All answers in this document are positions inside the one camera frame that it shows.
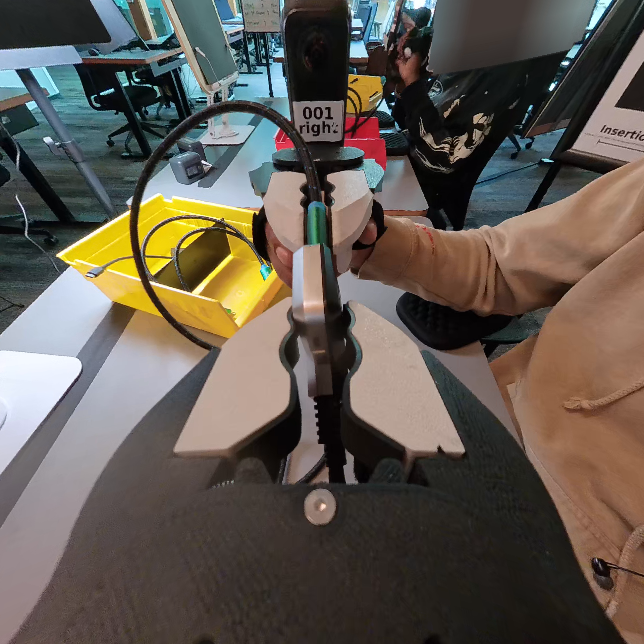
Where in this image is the person's right hand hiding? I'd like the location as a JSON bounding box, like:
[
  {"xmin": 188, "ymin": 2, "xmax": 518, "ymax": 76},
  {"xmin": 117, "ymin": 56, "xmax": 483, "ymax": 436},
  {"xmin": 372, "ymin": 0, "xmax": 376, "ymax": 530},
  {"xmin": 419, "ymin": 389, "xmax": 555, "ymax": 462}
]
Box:
[{"xmin": 264, "ymin": 221, "xmax": 379, "ymax": 288}]

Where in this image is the person's beige hoodie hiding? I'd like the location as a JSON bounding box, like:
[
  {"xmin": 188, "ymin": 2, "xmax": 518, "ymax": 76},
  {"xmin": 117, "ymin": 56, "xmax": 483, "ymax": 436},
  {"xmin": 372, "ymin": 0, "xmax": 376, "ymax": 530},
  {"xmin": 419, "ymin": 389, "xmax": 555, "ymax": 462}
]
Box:
[{"xmin": 490, "ymin": 282, "xmax": 644, "ymax": 644}]

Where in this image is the black braided hub cable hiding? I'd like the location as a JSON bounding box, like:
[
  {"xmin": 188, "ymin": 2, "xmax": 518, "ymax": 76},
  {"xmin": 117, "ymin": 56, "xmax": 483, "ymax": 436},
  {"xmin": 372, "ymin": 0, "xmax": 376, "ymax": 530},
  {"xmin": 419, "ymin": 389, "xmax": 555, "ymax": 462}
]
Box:
[
  {"xmin": 294, "ymin": 392, "xmax": 349, "ymax": 485},
  {"xmin": 85, "ymin": 254, "xmax": 174, "ymax": 280}
]

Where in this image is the whiteboard with writing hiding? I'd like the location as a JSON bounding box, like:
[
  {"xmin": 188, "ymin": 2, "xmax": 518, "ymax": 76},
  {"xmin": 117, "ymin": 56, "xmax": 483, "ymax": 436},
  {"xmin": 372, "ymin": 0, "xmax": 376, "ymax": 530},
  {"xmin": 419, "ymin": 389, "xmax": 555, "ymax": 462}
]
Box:
[{"xmin": 240, "ymin": 0, "xmax": 282, "ymax": 34}]

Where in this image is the marker poster on black easel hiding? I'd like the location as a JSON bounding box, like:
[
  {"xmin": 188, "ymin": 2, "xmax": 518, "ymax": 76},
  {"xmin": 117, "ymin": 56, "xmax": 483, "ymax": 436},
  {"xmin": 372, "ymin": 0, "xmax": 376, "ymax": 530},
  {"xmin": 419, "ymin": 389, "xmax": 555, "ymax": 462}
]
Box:
[{"xmin": 523, "ymin": 0, "xmax": 644, "ymax": 214}]

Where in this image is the black braided hdmi cable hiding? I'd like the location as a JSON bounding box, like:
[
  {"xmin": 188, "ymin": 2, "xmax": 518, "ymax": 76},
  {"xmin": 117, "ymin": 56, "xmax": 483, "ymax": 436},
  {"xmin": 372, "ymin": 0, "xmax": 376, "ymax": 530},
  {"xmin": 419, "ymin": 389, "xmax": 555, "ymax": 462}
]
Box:
[
  {"xmin": 129, "ymin": 100, "xmax": 333, "ymax": 351},
  {"xmin": 141, "ymin": 215, "xmax": 273, "ymax": 295}
]

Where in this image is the grey multiport adapter hub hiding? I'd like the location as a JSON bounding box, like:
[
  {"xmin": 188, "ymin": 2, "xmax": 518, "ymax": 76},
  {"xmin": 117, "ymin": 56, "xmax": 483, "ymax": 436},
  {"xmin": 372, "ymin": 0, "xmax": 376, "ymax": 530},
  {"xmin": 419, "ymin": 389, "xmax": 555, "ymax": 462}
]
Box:
[{"xmin": 291, "ymin": 244, "xmax": 353, "ymax": 399}]

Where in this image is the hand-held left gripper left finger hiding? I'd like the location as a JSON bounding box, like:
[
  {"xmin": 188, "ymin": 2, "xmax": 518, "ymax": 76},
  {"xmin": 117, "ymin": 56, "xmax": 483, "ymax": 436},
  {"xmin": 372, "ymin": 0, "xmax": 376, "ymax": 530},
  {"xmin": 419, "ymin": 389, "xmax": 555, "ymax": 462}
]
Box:
[{"xmin": 173, "ymin": 299, "xmax": 303, "ymax": 458}]

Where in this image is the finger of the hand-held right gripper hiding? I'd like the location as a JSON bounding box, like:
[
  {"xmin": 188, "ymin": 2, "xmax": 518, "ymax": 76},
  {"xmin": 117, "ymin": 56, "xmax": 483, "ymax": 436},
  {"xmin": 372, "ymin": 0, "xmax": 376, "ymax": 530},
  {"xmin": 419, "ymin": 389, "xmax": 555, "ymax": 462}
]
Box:
[
  {"xmin": 326, "ymin": 170, "xmax": 375, "ymax": 275},
  {"xmin": 263, "ymin": 171, "xmax": 309, "ymax": 253}
]

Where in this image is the black bin divider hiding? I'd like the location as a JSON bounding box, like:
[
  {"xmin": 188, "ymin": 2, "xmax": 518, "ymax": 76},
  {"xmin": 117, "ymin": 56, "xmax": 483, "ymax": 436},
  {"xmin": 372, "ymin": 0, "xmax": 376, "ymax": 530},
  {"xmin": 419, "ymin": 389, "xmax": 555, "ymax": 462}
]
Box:
[{"xmin": 150, "ymin": 229, "xmax": 233, "ymax": 295}]

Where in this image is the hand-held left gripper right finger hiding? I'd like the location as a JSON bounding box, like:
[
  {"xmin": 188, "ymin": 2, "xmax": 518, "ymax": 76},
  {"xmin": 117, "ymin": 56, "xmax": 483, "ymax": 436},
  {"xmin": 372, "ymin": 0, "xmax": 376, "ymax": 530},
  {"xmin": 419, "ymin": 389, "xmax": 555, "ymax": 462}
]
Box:
[{"xmin": 341, "ymin": 300, "xmax": 467, "ymax": 460}]

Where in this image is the red plastic bin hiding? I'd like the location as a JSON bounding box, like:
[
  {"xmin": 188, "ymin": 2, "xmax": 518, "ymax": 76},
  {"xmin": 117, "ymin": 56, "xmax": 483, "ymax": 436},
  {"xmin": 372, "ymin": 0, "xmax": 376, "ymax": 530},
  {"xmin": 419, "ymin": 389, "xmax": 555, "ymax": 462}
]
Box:
[{"xmin": 274, "ymin": 117, "xmax": 388, "ymax": 170}]

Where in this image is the grey label printer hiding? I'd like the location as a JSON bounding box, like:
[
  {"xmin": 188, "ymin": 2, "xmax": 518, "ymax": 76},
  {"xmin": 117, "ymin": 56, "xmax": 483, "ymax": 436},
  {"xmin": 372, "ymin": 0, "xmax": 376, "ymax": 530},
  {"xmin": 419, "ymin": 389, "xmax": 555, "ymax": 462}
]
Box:
[{"xmin": 168, "ymin": 138, "xmax": 208, "ymax": 186}]

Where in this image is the monitor on grey pole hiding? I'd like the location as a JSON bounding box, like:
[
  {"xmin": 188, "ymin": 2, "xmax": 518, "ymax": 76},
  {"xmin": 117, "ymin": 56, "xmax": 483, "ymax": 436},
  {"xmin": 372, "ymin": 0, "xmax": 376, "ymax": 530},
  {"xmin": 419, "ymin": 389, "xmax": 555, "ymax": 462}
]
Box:
[{"xmin": 0, "ymin": 0, "xmax": 119, "ymax": 222}]

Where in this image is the wooden desk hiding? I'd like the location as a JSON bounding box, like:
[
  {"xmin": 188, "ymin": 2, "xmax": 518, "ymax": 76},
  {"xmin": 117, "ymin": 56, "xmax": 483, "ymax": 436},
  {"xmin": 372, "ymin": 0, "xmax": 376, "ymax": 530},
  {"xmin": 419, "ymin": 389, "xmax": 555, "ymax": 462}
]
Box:
[
  {"xmin": 0, "ymin": 88, "xmax": 76, "ymax": 224},
  {"xmin": 80, "ymin": 46, "xmax": 194, "ymax": 121}
]

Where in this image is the black office chair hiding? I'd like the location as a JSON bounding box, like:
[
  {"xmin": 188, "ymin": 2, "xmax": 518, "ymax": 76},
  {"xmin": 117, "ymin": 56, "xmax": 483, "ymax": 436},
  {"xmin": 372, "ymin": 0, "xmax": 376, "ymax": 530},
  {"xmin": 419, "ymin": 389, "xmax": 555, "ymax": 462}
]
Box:
[{"xmin": 90, "ymin": 80, "xmax": 169, "ymax": 154}]

